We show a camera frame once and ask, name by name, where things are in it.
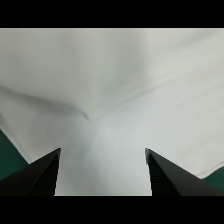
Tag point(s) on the white shirt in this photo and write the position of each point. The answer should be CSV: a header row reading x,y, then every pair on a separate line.
x,y
113,86

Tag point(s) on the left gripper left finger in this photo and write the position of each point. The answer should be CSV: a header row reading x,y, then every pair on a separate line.
x,y
38,176

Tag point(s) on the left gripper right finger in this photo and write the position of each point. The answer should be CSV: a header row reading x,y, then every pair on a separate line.
x,y
170,178

